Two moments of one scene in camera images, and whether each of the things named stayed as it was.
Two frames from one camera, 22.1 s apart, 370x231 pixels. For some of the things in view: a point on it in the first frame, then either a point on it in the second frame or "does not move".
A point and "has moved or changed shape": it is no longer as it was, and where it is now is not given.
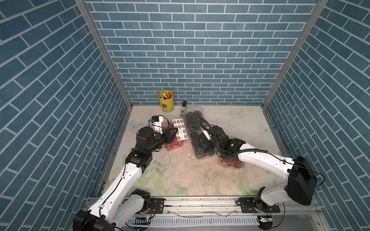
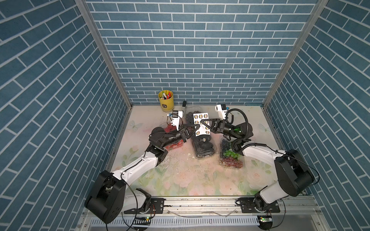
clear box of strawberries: [174, 143] does not move
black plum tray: [203, 147] does not move
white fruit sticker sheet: [181, 134] has moved or changed shape
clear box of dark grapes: [192, 115] does not move
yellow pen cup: [166, 99] does not move
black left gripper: [166, 136] → [183, 134]
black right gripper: [208, 143] → [219, 127]
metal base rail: [220, 207] does not move
